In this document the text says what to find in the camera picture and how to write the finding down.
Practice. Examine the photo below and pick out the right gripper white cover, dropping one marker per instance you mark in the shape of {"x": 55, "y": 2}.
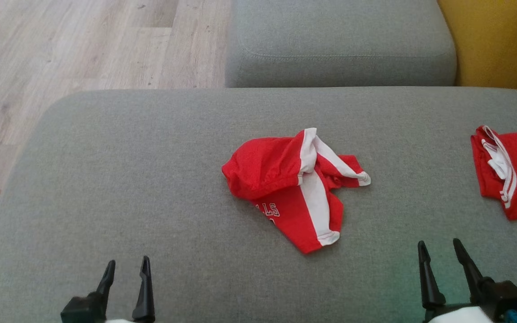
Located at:
{"x": 460, "y": 316}

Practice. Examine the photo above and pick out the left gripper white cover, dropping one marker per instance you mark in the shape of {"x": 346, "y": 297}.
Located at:
{"x": 117, "y": 320}

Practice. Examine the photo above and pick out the red lettered garment white panels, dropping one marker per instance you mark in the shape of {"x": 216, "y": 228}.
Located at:
{"x": 263, "y": 172}

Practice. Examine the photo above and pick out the large grey sofa seat cushion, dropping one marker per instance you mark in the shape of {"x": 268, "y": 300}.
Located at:
{"x": 151, "y": 179}

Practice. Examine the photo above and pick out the wide yellow sofa backrest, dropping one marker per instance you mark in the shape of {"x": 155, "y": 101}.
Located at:
{"x": 501, "y": 40}

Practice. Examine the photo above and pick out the medium grey sofa seat cushion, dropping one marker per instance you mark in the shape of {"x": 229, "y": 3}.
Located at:
{"x": 339, "y": 36}

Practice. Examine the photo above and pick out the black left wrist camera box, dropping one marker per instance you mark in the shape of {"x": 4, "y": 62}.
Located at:
{"x": 79, "y": 312}

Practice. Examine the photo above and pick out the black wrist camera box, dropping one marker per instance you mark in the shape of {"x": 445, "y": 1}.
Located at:
{"x": 503, "y": 296}
{"x": 79, "y": 312}

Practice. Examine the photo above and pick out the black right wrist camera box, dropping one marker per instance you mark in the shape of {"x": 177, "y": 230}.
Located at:
{"x": 503, "y": 296}

